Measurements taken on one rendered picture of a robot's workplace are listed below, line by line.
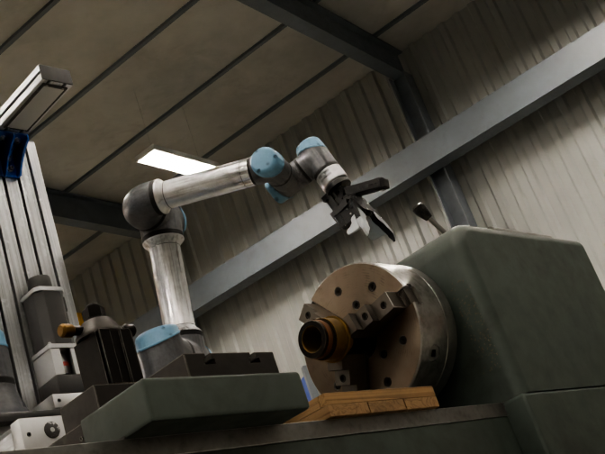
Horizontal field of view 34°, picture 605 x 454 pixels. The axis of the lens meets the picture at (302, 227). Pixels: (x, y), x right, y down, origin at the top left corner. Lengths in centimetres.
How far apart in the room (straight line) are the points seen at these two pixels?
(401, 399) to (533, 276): 64
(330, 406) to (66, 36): 1046
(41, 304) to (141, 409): 120
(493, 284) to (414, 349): 26
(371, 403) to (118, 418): 51
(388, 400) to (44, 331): 101
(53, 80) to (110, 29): 939
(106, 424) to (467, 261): 98
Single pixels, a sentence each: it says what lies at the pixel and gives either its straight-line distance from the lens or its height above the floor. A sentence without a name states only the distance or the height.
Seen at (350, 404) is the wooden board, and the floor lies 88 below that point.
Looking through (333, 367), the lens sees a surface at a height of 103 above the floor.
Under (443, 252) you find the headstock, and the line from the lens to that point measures 211.
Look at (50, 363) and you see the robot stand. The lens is 242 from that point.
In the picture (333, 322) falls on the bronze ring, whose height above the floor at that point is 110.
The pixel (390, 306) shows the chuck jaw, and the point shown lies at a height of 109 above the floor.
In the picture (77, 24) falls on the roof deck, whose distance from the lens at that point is 1175.
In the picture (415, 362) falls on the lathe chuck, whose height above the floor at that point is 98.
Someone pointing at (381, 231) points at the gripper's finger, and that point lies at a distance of 260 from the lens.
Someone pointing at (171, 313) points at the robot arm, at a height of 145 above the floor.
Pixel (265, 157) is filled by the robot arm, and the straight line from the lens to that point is 251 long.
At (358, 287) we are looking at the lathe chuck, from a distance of 205.
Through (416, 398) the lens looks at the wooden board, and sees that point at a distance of 179.
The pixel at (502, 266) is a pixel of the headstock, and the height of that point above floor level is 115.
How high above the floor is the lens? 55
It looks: 22 degrees up
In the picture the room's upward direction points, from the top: 20 degrees counter-clockwise
